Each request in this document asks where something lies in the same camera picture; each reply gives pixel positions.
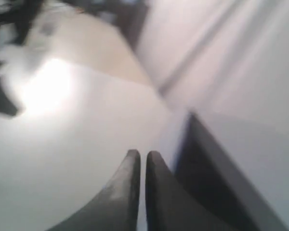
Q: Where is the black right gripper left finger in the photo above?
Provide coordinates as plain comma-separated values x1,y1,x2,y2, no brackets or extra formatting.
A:
49,149,141,231

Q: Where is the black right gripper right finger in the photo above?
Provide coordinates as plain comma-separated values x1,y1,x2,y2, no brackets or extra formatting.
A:
145,151,234,231

